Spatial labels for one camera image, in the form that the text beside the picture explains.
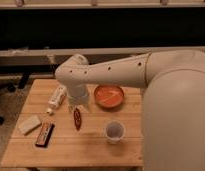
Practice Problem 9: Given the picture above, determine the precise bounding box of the white tube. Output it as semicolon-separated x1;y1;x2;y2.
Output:
46;85;67;115

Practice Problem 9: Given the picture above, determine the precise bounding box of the black and orange bar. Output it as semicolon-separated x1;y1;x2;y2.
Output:
35;123;54;147

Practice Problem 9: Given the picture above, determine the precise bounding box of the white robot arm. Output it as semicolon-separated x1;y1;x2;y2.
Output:
55;50;205;171

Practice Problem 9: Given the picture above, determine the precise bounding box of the beige sponge block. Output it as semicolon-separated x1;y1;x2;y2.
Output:
18;115;41;135

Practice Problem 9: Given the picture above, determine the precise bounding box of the orange bowl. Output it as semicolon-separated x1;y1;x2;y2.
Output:
94;85;124;109

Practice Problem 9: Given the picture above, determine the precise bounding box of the wooden table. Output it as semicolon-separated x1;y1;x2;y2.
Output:
1;79;142;168

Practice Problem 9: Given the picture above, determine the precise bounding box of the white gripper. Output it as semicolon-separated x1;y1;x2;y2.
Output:
67;84;92;113

